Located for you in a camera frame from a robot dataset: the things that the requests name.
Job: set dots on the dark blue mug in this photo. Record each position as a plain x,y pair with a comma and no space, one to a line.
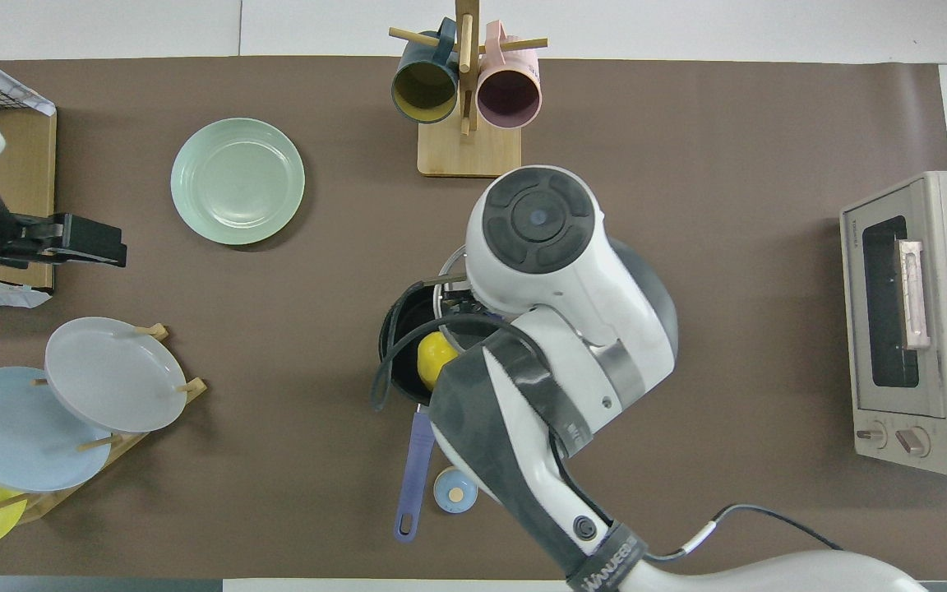
424,86

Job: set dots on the glass lid with blue knob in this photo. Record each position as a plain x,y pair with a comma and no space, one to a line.
450,267

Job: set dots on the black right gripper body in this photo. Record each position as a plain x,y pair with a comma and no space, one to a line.
469,307

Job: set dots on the yellow potato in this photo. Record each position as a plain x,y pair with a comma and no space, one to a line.
434,358

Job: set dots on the light blue plate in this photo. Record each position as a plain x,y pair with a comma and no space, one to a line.
13,432

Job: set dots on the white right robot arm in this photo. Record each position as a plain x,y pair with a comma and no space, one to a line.
572,271

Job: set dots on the brown table mat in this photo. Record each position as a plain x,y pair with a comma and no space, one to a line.
728,123

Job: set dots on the green plate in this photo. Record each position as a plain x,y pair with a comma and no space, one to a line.
235,181

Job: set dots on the pink mug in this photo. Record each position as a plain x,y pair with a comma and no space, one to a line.
509,94

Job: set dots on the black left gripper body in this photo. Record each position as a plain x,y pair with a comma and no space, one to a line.
46,247

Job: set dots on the wooden plate rack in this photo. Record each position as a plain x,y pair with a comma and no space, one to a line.
124,444

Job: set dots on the wooden mug tree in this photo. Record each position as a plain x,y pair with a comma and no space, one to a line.
469,152

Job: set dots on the grey plate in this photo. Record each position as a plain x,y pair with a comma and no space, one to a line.
112,374

